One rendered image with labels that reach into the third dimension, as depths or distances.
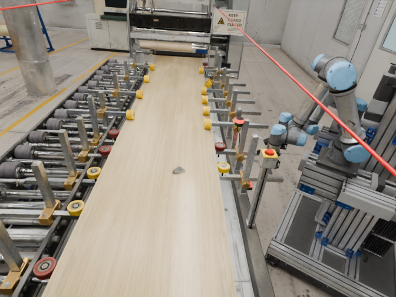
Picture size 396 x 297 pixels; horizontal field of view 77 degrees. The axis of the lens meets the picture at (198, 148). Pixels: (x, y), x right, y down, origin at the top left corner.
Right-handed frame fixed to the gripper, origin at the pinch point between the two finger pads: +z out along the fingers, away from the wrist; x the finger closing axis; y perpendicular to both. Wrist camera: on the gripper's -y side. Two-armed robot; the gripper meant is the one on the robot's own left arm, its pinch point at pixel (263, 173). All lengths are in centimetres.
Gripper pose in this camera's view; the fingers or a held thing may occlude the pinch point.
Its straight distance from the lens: 165.1
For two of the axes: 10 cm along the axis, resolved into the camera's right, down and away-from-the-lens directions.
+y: 3.7, 5.3, -7.6
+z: -0.7, 8.3, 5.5
